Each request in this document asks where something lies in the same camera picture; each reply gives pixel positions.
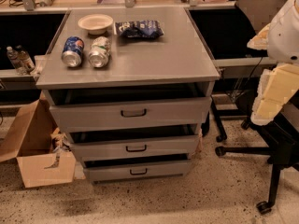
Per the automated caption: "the brown drink bottle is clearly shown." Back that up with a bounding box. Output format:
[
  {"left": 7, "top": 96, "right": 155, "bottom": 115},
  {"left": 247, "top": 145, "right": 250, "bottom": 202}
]
[{"left": 16, "top": 45, "right": 35, "bottom": 72}]

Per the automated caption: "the grey middle drawer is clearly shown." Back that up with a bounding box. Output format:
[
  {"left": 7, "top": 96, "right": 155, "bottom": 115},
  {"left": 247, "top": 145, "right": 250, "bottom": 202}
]
[{"left": 71, "top": 134, "right": 200, "bottom": 161}]

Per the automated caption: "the green soda can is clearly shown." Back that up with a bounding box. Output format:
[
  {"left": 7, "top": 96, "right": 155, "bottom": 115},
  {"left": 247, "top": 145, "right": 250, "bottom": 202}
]
[{"left": 88, "top": 36, "right": 111, "bottom": 68}]

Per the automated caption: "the beige paper bowl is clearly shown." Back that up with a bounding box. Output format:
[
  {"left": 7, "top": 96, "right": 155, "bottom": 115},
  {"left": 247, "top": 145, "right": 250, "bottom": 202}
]
[{"left": 78, "top": 14, "right": 113, "bottom": 35}]

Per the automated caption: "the grey bottom drawer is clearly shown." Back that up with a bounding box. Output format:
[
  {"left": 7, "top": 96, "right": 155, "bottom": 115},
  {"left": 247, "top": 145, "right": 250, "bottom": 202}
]
[{"left": 83, "top": 160, "right": 192, "bottom": 182}]

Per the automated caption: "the blue chip bag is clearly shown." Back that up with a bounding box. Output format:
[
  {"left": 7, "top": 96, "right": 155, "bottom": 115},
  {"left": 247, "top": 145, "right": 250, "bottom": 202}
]
[{"left": 114, "top": 20, "right": 164, "bottom": 39}]

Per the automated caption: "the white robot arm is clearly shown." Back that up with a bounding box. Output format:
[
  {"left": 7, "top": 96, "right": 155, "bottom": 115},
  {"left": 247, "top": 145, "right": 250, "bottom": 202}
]
[{"left": 267, "top": 0, "right": 299, "bottom": 63}]

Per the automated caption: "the blue soda can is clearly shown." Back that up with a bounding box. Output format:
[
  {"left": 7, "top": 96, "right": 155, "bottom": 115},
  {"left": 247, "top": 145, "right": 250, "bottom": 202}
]
[{"left": 61, "top": 36, "right": 84, "bottom": 67}]

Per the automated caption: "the grey drawer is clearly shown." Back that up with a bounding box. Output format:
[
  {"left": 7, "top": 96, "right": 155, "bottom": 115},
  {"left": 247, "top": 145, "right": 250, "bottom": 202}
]
[
  {"left": 50, "top": 97, "right": 211, "bottom": 133},
  {"left": 71, "top": 134, "right": 200, "bottom": 161},
  {"left": 83, "top": 160, "right": 192, "bottom": 182}
]

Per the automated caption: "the black office chair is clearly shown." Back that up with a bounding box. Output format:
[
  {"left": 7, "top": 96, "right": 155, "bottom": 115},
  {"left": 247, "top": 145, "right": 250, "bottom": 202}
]
[{"left": 210, "top": 0, "right": 299, "bottom": 216}]

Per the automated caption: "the grey drawer cabinet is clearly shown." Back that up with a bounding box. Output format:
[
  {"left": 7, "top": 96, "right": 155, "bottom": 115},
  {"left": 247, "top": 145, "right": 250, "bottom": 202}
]
[{"left": 35, "top": 6, "right": 221, "bottom": 186}]

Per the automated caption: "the clear water bottle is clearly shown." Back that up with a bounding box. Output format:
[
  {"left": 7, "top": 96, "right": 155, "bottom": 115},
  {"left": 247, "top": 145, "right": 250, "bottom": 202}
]
[{"left": 7, "top": 47, "right": 27, "bottom": 76}]

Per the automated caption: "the open cardboard box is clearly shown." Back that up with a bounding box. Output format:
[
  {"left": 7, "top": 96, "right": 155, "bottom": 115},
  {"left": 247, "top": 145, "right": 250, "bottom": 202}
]
[{"left": 0, "top": 100, "right": 76, "bottom": 188}]

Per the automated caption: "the grey top drawer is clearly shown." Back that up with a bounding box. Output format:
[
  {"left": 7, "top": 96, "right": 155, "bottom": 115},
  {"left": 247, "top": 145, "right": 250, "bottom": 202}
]
[{"left": 50, "top": 97, "right": 211, "bottom": 133}]

